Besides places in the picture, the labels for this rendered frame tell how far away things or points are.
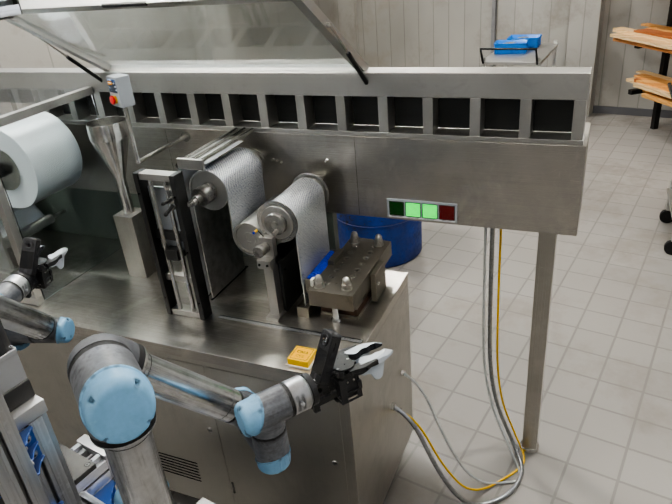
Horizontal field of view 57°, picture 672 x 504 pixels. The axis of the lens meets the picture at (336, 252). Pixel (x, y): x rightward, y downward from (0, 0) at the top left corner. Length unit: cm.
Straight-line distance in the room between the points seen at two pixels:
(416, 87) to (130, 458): 139
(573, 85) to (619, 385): 180
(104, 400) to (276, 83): 143
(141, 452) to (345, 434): 97
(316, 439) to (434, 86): 120
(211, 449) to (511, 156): 148
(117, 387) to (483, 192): 139
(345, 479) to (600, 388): 156
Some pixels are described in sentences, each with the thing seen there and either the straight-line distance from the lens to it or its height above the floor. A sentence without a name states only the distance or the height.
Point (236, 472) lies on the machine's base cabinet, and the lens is 244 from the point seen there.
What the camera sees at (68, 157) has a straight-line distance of 264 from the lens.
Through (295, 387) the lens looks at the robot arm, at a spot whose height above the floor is 125.
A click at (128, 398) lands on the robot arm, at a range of 108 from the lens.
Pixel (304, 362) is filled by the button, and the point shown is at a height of 92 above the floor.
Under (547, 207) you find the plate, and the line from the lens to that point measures 208.
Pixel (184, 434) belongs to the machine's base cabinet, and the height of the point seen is 46.
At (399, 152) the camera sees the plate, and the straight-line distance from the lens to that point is 211.
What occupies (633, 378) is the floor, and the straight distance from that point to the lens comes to 341.
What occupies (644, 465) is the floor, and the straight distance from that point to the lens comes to 299.
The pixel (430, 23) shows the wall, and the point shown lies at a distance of 809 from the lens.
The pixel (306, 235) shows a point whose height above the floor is 117.
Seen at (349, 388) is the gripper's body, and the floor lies 120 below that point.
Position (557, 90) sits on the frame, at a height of 160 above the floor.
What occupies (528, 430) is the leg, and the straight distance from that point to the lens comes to 284.
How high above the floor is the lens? 207
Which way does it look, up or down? 28 degrees down
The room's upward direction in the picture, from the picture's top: 5 degrees counter-clockwise
